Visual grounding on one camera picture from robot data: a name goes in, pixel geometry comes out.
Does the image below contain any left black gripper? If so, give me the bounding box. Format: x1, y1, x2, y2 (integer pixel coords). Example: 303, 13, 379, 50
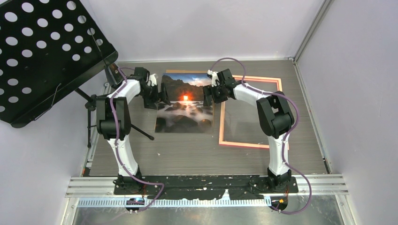
138, 83, 170, 110

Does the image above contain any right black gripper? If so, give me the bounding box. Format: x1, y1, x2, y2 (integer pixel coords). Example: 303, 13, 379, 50
203, 83, 228, 107

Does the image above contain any orange wooden picture frame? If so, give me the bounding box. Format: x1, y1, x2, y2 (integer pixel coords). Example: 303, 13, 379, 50
219, 76, 283, 149

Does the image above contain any brown backing board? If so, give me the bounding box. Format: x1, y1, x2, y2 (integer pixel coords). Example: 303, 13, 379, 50
166, 69, 207, 75

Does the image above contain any sunset landscape photo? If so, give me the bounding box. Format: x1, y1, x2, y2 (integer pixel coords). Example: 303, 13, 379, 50
155, 73, 214, 133

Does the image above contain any transparent plastic sheet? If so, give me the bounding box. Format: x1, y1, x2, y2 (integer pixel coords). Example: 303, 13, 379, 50
223, 98, 268, 145

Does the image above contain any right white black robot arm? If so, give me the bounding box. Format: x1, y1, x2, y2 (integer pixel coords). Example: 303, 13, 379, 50
203, 69, 295, 192

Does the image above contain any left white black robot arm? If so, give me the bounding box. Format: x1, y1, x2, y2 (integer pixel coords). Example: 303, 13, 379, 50
96, 66, 170, 194

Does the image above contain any black perforated music stand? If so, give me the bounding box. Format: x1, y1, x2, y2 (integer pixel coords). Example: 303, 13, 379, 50
0, 0, 155, 149

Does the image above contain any aluminium corner profile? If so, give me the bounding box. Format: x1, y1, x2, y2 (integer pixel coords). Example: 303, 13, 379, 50
289, 0, 334, 64

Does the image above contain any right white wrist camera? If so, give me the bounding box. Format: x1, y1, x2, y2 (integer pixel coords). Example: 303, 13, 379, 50
207, 70, 221, 87

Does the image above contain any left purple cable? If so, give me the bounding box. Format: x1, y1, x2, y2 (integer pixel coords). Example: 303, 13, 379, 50
108, 67, 165, 213

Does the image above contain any purple cable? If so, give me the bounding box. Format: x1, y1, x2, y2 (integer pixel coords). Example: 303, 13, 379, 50
108, 67, 165, 213
210, 57, 313, 216

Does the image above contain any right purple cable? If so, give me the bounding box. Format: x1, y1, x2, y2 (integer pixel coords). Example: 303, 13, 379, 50
210, 57, 313, 216

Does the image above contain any black mounting base plate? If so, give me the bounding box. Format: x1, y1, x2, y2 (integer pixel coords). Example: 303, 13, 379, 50
113, 175, 299, 200

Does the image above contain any aluminium rail front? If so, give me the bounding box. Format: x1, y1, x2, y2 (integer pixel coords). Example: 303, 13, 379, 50
65, 174, 349, 198

